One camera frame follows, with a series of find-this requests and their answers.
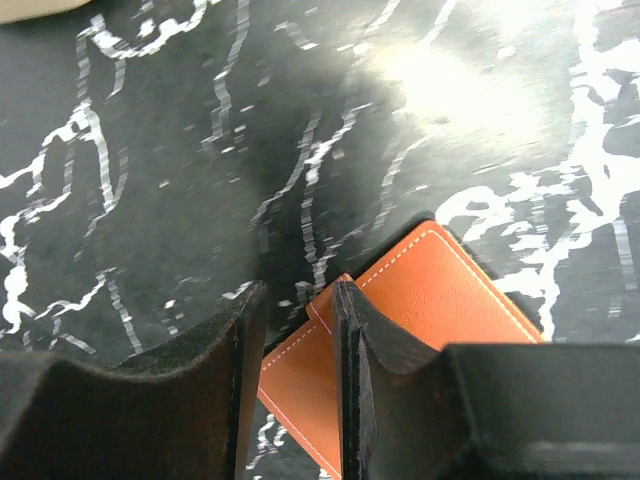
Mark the brown leather card holder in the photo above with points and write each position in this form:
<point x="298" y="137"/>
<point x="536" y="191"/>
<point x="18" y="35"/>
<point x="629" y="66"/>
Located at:
<point x="429" y="286"/>

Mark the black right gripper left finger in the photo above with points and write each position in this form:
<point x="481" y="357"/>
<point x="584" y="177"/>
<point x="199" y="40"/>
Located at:
<point x="180" y="410"/>

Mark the beige oval card tray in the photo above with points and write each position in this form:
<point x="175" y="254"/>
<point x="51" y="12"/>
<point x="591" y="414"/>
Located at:
<point x="12" y="11"/>

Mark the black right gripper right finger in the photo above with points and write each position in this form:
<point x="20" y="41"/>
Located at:
<point x="479" y="411"/>

